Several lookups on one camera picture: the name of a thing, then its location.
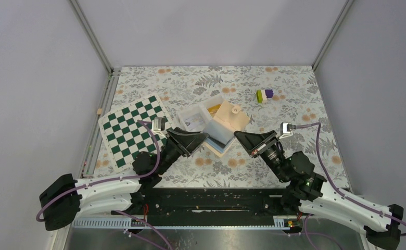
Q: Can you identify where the beige leather card holder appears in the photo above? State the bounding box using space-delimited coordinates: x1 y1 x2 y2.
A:
203 100 250 158

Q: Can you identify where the white VIP card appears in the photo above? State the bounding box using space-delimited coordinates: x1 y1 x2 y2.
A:
184 114 205 130

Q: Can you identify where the green and white chessboard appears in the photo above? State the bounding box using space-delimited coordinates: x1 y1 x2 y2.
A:
98 94 174 171

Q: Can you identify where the orange gold card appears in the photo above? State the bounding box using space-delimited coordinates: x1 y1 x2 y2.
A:
207 104 221 117

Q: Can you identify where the green white purple toy block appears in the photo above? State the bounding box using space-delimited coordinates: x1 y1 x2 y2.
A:
256 89 274 104

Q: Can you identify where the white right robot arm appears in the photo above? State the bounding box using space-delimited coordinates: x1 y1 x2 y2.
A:
234 131 403 249

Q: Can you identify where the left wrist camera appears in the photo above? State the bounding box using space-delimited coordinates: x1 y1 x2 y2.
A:
151 117 167 138

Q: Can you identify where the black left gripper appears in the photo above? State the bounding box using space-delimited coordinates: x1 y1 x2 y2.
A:
156 127 212 176

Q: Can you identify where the white two-compartment plastic bin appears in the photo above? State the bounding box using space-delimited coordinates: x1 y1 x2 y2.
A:
177 94 227 132

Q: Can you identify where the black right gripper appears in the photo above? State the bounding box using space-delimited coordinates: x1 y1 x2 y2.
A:
234 130 290 182

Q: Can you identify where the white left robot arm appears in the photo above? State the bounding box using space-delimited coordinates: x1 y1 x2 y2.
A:
36 128 209 231

